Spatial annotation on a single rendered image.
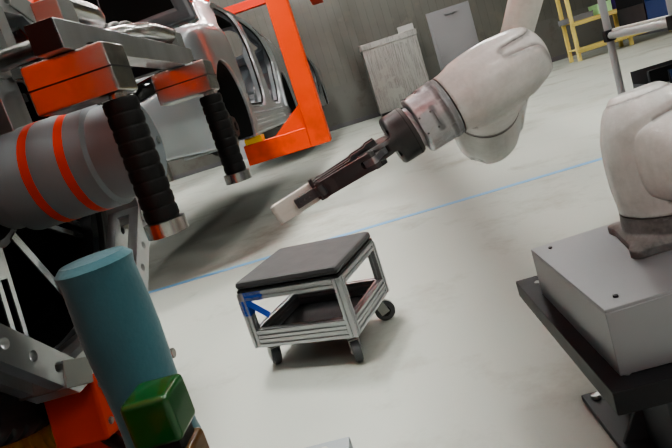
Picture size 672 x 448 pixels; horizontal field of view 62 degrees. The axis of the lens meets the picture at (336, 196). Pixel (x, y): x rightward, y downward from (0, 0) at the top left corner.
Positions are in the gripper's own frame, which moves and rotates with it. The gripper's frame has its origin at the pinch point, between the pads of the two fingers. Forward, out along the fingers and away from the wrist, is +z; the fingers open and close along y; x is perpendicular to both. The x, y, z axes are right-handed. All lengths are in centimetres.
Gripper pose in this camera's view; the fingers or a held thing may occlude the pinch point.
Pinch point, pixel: (295, 203)
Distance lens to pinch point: 82.2
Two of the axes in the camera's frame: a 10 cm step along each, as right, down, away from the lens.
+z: -8.4, 5.3, 0.6
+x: 5.4, 8.3, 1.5
